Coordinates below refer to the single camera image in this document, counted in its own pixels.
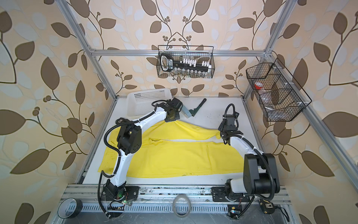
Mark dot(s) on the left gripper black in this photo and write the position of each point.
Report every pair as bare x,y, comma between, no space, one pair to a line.
177,116

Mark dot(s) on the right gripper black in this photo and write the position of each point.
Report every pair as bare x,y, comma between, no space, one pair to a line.
221,128

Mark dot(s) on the white plastic basket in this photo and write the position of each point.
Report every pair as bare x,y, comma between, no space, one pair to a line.
140,103

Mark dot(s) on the yellow trousers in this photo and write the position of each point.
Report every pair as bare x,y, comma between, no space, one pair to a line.
174,149

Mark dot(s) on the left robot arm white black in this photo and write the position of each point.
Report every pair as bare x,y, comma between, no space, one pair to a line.
125,138

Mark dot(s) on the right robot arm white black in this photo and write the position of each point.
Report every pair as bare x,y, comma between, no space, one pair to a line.
260,176

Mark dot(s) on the green pipe wrench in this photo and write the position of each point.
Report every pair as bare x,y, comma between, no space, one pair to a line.
194,111

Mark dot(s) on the clear tape roll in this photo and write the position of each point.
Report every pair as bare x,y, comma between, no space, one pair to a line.
182,206

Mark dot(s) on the black socket set rail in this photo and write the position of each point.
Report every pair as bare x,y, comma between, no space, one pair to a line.
168,63

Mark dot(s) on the black wire basket back wall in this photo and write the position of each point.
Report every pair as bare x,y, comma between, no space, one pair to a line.
198,52

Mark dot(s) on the black wire basket wall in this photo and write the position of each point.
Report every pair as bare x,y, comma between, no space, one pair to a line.
198,52
282,97

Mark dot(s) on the red item in wire basket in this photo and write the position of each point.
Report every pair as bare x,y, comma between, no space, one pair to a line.
258,85

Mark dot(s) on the black wire basket right wall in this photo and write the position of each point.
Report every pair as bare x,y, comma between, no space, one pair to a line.
282,97

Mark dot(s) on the black yellow device on rail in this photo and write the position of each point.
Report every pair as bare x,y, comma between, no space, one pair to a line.
267,207

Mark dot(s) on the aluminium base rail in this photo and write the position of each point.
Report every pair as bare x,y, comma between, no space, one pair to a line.
156,198

